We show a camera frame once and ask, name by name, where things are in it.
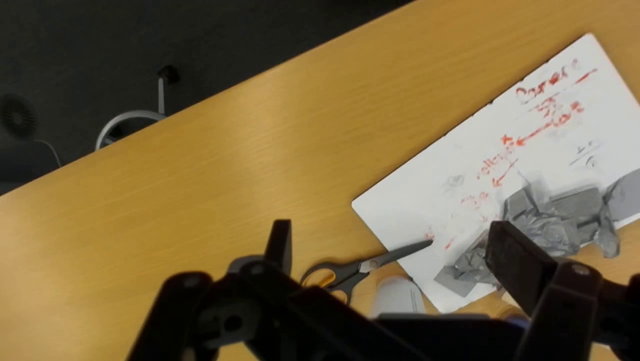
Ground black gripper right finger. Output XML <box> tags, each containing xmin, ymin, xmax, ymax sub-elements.
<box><xmin>485</xmin><ymin>219</ymin><xmax>640</xmax><ymax>361</ymax></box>

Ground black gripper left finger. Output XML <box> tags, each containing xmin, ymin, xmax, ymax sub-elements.
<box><xmin>128</xmin><ymin>219</ymin><xmax>429</xmax><ymax>361</ymax></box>

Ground grey crumpled cloth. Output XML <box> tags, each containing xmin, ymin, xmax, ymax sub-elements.
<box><xmin>434</xmin><ymin>167</ymin><xmax>640</xmax><ymax>299</ymax></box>

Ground chair base with footring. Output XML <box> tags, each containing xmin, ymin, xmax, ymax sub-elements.
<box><xmin>93</xmin><ymin>61</ymin><xmax>183</xmax><ymax>152</ymax></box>

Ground round floor outlet cover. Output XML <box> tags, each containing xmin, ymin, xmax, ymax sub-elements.
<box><xmin>0</xmin><ymin>92</ymin><xmax>38</xmax><ymax>140</ymax></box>

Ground orange-handled scissors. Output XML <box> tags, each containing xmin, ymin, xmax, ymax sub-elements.
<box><xmin>298</xmin><ymin>239</ymin><xmax>437</xmax><ymax>297</ymax></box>

